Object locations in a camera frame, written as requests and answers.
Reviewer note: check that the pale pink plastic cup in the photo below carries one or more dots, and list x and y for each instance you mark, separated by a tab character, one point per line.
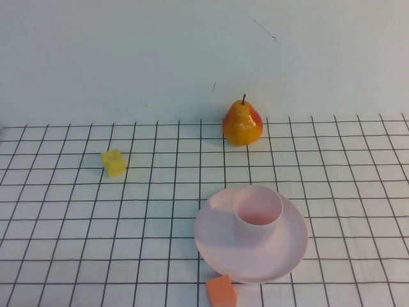
255	228

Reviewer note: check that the orange foam cube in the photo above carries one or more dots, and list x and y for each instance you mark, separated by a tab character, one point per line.
221	289

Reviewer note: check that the yellow orange toy pear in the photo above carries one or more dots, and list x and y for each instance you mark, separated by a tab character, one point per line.
243	124

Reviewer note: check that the pale pink plastic plate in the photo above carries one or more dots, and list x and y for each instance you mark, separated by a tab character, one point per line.
223	249

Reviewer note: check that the yellow foam cube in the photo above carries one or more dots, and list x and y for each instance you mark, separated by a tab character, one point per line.
113	162

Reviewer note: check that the white black-grid tablecloth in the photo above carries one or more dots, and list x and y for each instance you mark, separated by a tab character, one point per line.
64	208

